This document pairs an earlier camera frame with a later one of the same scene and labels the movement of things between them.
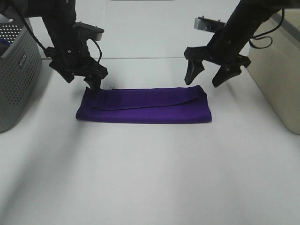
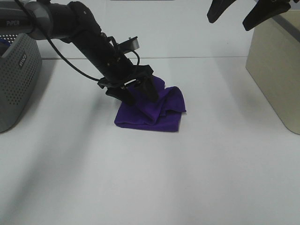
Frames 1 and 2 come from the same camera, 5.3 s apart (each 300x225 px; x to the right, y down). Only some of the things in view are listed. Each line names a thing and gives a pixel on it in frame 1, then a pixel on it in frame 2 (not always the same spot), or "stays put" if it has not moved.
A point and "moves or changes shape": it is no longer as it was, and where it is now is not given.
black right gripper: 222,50 -> 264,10
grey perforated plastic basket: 20,67 stays put
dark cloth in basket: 4,44 stays put
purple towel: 182,104 moves or changes shape
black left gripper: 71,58 -> 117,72
